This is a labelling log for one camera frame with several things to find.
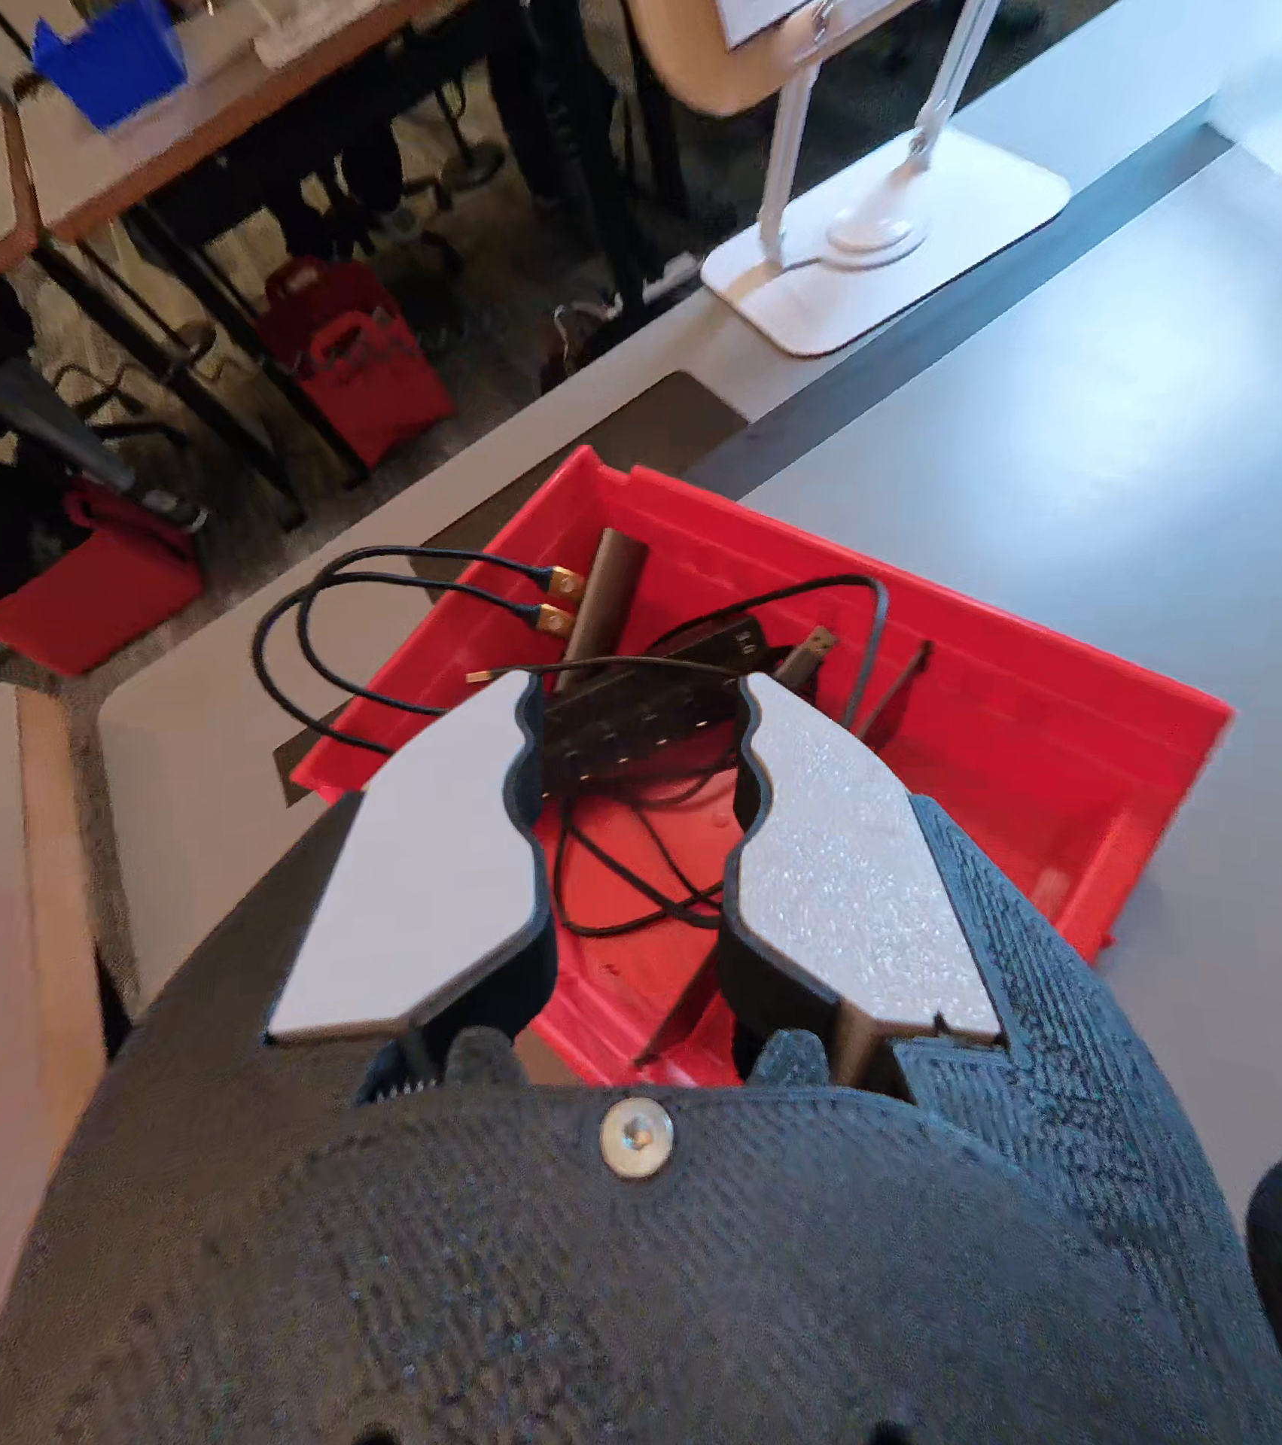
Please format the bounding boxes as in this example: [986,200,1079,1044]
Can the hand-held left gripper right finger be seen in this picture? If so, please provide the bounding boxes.
[718,671,1006,1088]

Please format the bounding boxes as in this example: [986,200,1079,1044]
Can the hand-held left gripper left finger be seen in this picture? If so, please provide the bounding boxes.
[267,671,562,1068]

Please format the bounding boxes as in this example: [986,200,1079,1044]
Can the thick black hub cable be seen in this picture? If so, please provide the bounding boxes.
[548,767,750,940]

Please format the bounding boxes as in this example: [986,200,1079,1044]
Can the red plastic bin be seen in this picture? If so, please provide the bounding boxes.
[289,442,1237,1091]

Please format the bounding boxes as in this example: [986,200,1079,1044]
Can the black USB hub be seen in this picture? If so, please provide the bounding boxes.
[538,659,753,797]

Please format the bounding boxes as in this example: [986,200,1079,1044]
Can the grey slim USB hub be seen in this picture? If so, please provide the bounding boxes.
[554,529,654,692]

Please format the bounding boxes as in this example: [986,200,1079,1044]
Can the red tote bag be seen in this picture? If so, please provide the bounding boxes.
[0,482,205,678]
[255,254,458,469]

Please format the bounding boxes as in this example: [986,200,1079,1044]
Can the wood-edged office table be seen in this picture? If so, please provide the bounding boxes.
[4,0,462,243]

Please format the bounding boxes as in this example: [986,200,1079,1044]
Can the instruction sheet on stand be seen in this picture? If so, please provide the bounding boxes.
[623,0,902,117]

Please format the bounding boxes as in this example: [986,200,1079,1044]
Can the blue bin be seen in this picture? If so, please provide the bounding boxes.
[32,0,193,133]

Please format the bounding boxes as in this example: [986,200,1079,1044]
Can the black braided gold-plug cable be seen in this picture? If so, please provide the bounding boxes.
[250,544,589,759]

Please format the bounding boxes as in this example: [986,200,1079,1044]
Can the dark table cable flap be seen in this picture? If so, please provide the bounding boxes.
[443,370,751,565]

